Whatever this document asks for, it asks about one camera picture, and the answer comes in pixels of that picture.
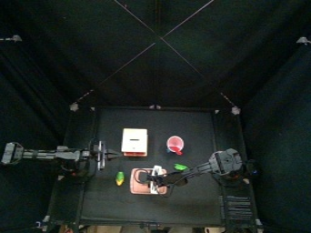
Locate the white box with red base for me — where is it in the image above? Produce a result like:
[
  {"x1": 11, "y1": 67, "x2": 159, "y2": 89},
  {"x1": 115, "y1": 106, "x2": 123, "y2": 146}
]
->
[{"x1": 120, "y1": 127, "x2": 150, "y2": 157}]

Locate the yellow green toy corn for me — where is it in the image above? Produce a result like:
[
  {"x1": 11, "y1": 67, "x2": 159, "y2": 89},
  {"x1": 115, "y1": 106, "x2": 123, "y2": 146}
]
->
[{"x1": 115, "y1": 171, "x2": 127, "y2": 187}]

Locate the black cloth backdrop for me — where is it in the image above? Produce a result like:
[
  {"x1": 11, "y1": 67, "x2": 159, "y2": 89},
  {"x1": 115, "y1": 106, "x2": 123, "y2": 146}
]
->
[{"x1": 0, "y1": 0, "x2": 311, "y2": 233}]

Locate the white label sticker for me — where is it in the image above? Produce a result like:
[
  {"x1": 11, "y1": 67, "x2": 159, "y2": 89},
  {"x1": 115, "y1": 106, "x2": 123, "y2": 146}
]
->
[{"x1": 224, "y1": 195, "x2": 254, "y2": 225}]

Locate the thin diagonal brace cord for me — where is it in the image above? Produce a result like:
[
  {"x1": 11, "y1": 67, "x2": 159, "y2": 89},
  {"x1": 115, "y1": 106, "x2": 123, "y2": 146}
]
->
[
  {"x1": 72, "y1": 0, "x2": 216, "y2": 106},
  {"x1": 112, "y1": 0, "x2": 238, "y2": 108}
]

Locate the red plastic cup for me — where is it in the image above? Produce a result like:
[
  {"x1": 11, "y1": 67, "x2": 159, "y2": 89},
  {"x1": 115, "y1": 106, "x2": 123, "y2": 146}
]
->
[{"x1": 166, "y1": 135, "x2": 186, "y2": 156}]

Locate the green toy vegetable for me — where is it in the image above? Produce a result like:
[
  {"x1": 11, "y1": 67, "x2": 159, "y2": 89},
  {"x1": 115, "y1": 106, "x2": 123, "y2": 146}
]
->
[{"x1": 172, "y1": 163, "x2": 190, "y2": 172}]

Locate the pink cutting board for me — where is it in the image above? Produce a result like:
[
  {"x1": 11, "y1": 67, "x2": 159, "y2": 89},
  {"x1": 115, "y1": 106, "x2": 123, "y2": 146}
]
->
[{"x1": 128, "y1": 167, "x2": 170, "y2": 196}]

